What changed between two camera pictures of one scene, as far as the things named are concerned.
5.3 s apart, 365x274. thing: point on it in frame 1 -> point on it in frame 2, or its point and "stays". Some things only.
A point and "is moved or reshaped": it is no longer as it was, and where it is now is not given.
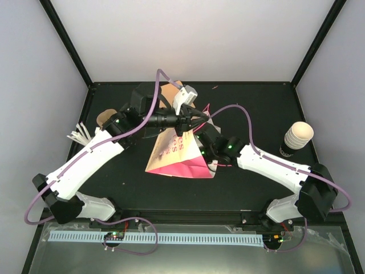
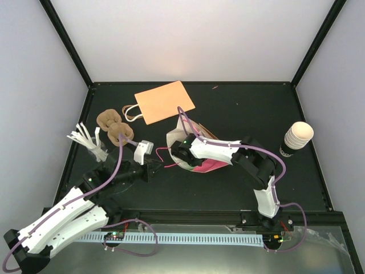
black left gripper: x=185 y=123 -> x=150 y=172
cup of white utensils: x=82 y=136 stays
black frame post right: x=322 y=35 stays
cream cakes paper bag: x=181 y=154 is moved or reshaped
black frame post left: x=48 y=5 stays
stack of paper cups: x=296 y=137 stays
